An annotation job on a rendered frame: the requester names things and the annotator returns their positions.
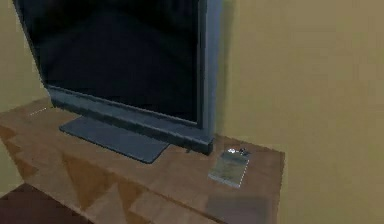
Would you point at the brown wooden television stand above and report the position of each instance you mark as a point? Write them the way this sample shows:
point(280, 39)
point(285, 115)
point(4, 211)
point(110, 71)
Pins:
point(100, 180)

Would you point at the grey flat television set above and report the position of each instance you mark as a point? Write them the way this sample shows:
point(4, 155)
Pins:
point(126, 60)

